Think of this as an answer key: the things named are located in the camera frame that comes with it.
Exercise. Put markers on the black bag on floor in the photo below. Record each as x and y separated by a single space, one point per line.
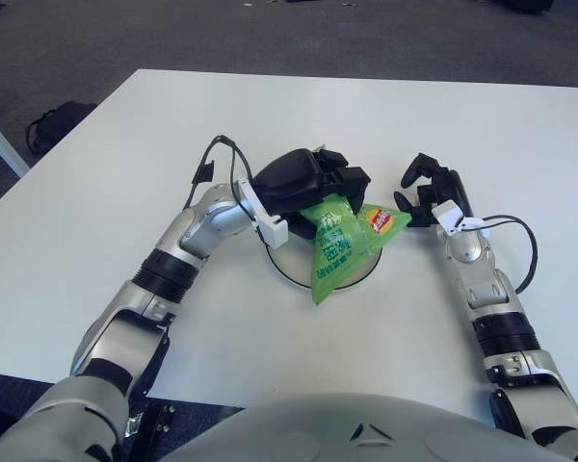
58 125

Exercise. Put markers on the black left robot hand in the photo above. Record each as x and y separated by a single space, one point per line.
289 183

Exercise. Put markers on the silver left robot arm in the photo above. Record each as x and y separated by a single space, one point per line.
212 221

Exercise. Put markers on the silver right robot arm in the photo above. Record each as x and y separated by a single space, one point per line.
469 250

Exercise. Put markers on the black metal bracket with screws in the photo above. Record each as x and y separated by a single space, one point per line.
154 428

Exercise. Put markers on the dark bulky background object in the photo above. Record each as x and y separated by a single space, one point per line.
520 5

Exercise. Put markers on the white table leg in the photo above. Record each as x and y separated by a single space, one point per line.
2 144

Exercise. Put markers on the green snack bag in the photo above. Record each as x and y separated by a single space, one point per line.
337 250

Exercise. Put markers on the grey robot torso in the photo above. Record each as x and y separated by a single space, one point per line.
318 433

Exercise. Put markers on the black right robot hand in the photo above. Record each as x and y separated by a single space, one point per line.
450 187

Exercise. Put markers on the white plate with black rim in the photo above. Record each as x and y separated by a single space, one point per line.
289 264

